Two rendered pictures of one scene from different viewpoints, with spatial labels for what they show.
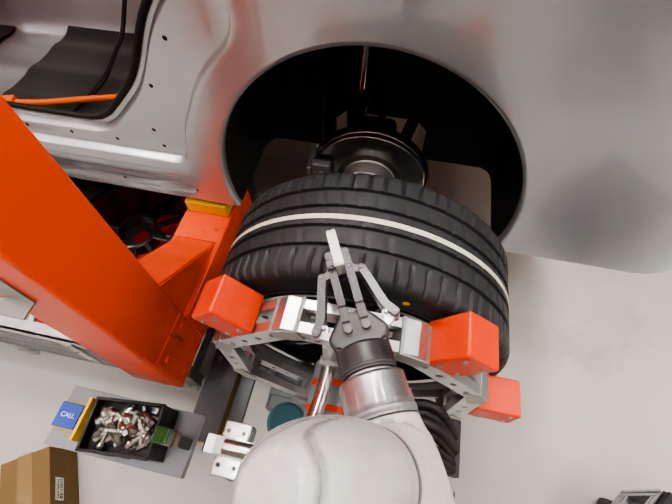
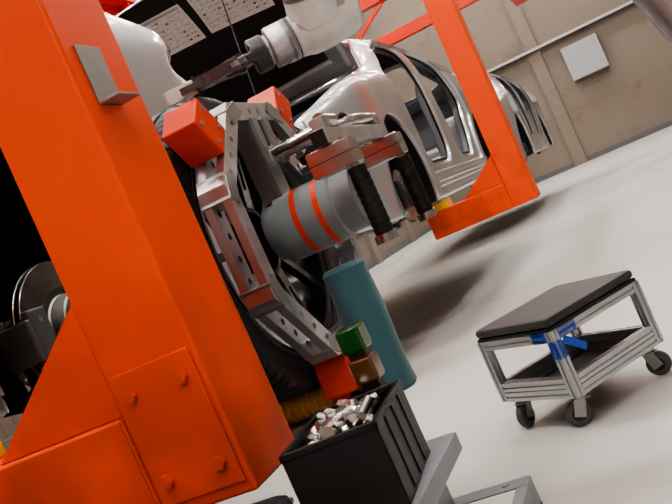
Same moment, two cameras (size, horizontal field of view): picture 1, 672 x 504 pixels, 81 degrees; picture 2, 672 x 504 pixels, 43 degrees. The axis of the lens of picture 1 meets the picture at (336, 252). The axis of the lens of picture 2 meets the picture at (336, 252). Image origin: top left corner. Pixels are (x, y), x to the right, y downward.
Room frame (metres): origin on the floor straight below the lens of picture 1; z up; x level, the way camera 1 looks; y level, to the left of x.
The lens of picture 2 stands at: (-0.09, 1.73, 0.79)
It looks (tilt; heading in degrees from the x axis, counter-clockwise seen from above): 1 degrees down; 279
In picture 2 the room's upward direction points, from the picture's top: 24 degrees counter-clockwise
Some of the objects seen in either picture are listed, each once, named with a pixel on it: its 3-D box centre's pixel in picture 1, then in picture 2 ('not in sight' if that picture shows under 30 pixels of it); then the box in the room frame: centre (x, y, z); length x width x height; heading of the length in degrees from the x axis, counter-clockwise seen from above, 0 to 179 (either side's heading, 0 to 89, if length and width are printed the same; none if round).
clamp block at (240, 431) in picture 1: (234, 450); (334, 157); (0.07, 0.18, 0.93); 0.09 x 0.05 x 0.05; 168
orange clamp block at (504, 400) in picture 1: (493, 398); not in sight; (0.18, -0.33, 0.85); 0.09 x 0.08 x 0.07; 78
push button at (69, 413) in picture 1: (69, 415); not in sight; (0.21, 0.79, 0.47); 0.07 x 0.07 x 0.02; 78
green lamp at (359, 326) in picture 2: (163, 435); (353, 338); (0.14, 0.43, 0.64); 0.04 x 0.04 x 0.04; 78
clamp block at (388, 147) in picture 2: not in sight; (383, 149); (0.00, -0.15, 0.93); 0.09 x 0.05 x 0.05; 168
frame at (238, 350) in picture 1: (346, 370); (290, 227); (0.24, -0.02, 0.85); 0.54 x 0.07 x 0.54; 78
